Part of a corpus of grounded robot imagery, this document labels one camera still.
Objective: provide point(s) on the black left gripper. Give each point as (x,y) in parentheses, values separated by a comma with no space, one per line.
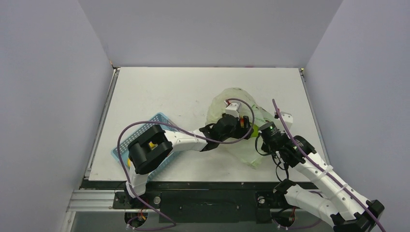
(241,131)

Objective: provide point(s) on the yellow fake banana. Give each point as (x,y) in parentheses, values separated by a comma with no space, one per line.
(140,154)

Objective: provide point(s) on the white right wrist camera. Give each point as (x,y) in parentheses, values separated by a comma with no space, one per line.
(287,118)

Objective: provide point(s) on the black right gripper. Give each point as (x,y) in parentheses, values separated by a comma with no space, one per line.
(265,130)

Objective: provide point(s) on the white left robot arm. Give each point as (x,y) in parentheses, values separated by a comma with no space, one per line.
(167,142)

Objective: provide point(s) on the green fake lime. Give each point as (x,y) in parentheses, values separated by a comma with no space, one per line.
(255,131)

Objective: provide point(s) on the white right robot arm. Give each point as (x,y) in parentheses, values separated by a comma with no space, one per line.
(343,208)

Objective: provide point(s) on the light green plastic bag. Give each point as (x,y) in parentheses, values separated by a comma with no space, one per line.
(244,150)

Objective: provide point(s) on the light blue perforated basket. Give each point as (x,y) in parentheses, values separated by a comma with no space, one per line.
(154,175)

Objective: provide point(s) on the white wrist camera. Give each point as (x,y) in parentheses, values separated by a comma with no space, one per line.
(232,108)
(287,118)

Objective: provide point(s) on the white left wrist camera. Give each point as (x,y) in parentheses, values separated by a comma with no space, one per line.
(232,108)

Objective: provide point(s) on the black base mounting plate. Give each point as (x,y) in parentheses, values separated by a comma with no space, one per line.
(140,219)

